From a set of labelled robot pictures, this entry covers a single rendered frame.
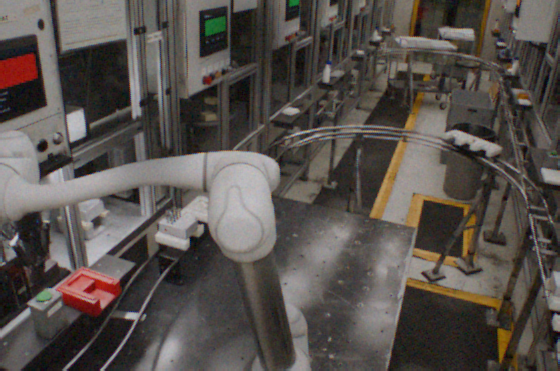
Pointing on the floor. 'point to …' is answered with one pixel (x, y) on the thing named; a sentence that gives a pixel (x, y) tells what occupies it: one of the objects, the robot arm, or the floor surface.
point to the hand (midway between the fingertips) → (39, 272)
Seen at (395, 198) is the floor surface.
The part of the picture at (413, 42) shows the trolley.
